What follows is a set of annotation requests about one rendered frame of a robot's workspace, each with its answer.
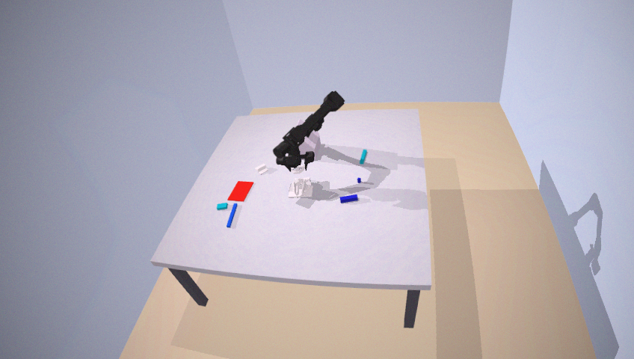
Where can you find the red flat plate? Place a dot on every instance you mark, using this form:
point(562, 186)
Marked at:
point(240, 191)

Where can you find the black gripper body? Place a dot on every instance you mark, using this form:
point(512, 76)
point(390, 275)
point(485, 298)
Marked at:
point(308, 157)

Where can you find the blue rectangular block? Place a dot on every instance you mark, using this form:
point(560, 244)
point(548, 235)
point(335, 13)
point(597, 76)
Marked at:
point(348, 198)

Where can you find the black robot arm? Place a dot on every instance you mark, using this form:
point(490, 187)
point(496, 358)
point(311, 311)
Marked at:
point(332, 102)

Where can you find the blue long bar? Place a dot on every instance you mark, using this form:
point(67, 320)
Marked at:
point(232, 215)

